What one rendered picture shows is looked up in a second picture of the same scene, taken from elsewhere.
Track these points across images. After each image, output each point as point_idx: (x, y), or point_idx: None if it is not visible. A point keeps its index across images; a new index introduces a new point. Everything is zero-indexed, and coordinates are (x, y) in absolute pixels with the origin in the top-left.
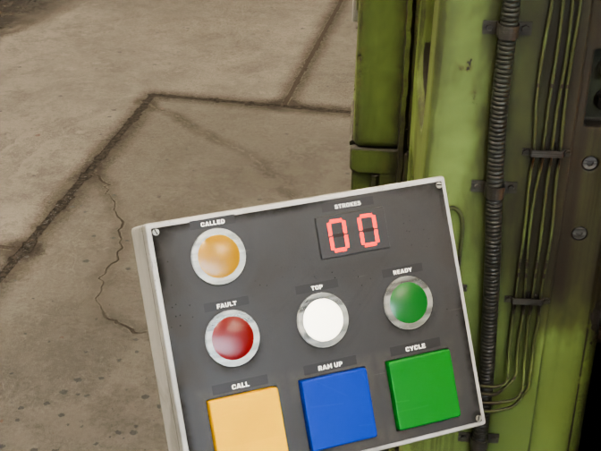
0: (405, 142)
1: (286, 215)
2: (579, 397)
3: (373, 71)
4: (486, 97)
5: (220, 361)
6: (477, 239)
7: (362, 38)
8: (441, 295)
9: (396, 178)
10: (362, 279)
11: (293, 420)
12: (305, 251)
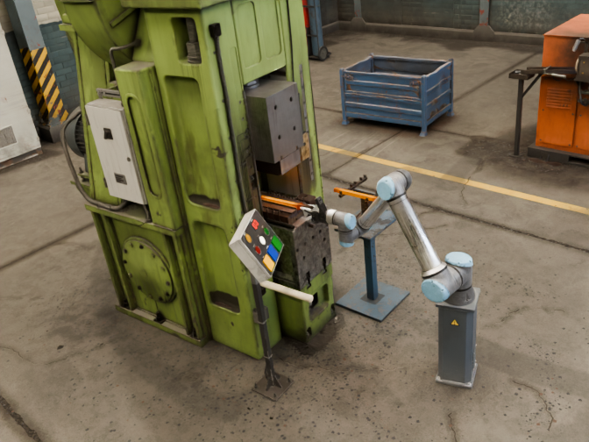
0: (185, 223)
1: (248, 226)
2: None
3: (173, 210)
4: (238, 194)
5: (259, 254)
6: None
7: (169, 203)
8: (267, 227)
9: (186, 232)
10: (260, 231)
11: (270, 258)
12: (253, 231)
